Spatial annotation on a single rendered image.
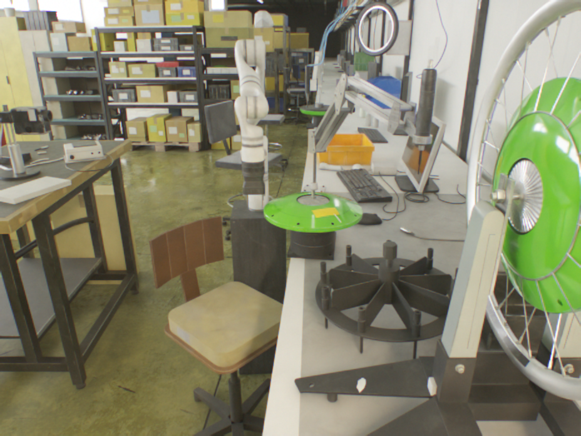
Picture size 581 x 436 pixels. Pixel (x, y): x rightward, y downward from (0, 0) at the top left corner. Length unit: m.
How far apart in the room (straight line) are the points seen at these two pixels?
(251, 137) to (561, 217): 0.99
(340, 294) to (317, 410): 0.28
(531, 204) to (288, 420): 0.55
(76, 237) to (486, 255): 2.81
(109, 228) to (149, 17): 4.42
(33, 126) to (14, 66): 5.87
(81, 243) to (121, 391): 1.20
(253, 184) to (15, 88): 6.95
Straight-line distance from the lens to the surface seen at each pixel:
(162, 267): 1.69
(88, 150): 2.50
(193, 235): 1.75
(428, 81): 1.18
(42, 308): 2.61
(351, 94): 1.58
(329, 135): 1.78
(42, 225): 2.01
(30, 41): 7.91
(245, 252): 1.93
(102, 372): 2.51
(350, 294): 1.04
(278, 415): 0.87
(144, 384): 2.37
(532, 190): 0.64
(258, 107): 1.37
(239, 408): 1.93
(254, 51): 1.62
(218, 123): 3.64
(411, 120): 1.30
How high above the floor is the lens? 1.55
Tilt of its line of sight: 22 degrees down
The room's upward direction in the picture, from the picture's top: straight up
